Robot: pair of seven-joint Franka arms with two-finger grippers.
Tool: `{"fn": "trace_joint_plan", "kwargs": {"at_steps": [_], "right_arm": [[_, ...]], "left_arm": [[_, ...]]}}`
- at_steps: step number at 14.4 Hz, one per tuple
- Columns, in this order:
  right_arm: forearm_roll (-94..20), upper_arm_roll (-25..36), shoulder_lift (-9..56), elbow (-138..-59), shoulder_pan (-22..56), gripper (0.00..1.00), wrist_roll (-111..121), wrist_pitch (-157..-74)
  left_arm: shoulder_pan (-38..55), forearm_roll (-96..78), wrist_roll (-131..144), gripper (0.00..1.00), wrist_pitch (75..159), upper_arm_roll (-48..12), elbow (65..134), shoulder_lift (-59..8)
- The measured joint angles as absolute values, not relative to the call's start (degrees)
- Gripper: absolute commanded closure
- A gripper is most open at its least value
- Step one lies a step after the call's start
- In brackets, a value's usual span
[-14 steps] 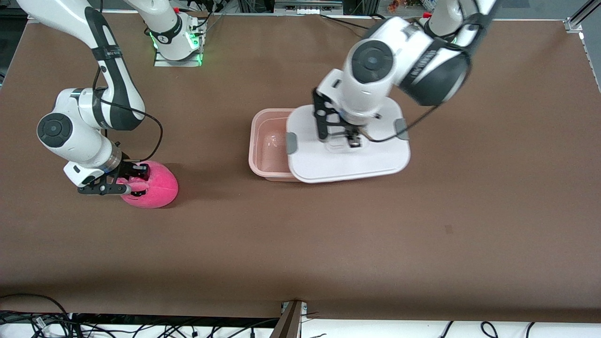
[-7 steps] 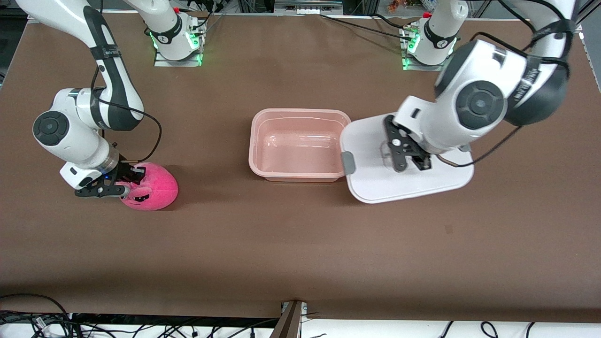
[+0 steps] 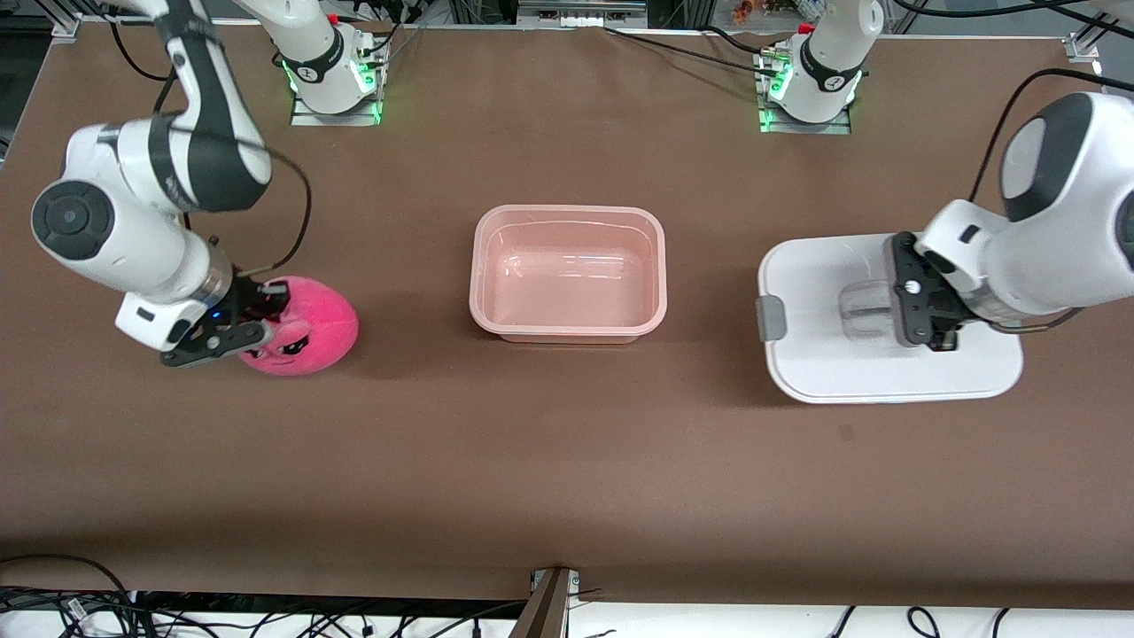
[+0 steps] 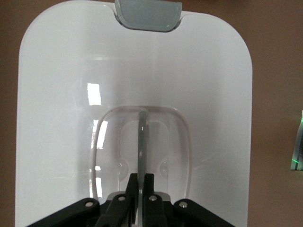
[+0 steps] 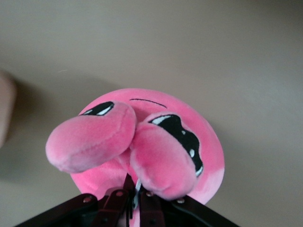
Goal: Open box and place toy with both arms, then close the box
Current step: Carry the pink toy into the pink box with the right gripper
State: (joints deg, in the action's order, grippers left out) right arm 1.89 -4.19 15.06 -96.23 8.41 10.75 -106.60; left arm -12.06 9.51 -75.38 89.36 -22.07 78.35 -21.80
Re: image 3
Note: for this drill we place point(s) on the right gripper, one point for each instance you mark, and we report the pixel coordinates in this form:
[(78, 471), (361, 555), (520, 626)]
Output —
[(249, 301)]

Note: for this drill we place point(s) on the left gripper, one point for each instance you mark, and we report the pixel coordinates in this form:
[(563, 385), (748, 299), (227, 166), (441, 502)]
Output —
[(951, 309)]

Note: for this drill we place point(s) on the pink plush toy with sunglasses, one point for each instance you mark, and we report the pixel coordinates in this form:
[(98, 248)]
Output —
[(328, 328)]

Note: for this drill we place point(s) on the white box lid grey latches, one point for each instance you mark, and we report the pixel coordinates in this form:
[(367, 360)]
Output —
[(824, 372)]

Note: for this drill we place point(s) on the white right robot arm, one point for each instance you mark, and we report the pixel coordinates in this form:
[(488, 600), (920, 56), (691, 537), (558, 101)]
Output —
[(133, 230)]

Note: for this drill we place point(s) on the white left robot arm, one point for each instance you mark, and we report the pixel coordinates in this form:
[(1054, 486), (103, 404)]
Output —
[(1063, 239)]

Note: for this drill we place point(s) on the pink plastic box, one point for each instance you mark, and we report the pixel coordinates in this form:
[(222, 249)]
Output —
[(567, 283)]

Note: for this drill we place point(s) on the grey metal connector box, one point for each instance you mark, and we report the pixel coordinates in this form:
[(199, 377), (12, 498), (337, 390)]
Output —
[(580, 11)]

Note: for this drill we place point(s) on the small orange figurine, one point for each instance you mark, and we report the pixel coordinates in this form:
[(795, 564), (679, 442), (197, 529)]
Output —
[(742, 11)]

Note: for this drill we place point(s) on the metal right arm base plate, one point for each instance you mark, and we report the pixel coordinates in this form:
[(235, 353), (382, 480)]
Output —
[(335, 118)]

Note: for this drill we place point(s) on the aluminium frame corner bracket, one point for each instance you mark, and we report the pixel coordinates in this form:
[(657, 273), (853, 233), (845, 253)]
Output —
[(1083, 49), (64, 30)]

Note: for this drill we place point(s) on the aluminium profile post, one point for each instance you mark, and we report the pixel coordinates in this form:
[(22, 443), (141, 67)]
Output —
[(545, 611)]

